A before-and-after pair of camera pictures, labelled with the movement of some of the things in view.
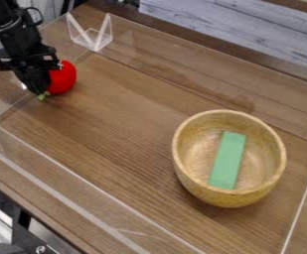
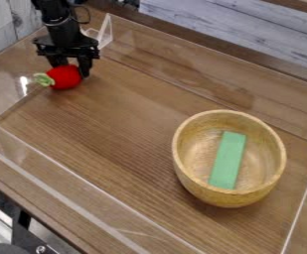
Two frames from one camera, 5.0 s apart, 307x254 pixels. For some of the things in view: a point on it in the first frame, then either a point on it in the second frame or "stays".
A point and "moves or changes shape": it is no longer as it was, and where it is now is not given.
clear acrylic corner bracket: (91, 38) stays
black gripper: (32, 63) → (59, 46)
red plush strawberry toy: (63, 77) moves or changes shape
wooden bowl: (230, 155) stays
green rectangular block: (229, 160) stays
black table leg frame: (25, 238) stays
